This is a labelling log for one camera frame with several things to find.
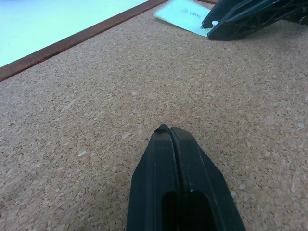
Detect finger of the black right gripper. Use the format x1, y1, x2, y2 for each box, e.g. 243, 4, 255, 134
206, 0, 308, 41
201, 0, 287, 29

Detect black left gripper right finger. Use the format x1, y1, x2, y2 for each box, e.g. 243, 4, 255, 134
169, 126, 246, 231

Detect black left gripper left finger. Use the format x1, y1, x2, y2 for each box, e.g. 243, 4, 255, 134
125, 123, 180, 231

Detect white paper note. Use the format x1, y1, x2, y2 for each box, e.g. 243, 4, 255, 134
153, 0, 213, 38

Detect cork board with wooden frame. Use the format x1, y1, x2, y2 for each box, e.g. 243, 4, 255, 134
0, 0, 308, 231

